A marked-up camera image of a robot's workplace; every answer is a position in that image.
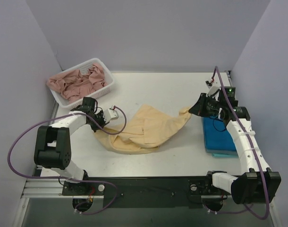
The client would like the yellow t shirt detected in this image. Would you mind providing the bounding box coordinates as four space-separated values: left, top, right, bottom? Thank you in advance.
93 105 192 155

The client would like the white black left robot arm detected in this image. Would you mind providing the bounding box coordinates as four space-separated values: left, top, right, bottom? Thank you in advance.
34 97 118 195

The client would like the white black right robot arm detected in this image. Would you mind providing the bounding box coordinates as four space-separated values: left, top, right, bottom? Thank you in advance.
189 87 281 204

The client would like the blue folded t shirt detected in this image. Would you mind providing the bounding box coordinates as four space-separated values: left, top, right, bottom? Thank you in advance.
202 118 237 155

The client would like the pink crumpled t shirt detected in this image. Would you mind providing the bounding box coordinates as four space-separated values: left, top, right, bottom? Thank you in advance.
47 63 108 103

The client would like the teal folded t shirt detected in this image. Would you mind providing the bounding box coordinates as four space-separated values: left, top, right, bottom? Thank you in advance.
212 153 238 158

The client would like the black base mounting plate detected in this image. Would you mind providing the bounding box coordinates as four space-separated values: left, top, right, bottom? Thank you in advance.
62 176 229 209

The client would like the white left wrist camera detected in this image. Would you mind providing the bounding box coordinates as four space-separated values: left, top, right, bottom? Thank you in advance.
103 106 119 122

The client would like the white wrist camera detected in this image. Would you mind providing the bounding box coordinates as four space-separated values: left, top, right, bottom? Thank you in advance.
205 80 220 97
103 106 119 122

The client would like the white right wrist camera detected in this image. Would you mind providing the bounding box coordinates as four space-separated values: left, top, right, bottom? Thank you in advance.
205 80 220 97

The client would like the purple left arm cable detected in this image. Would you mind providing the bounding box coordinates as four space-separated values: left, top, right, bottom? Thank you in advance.
7 106 127 216

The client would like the aluminium front frame rail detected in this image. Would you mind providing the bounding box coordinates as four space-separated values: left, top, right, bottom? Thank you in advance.
21 179 63 198

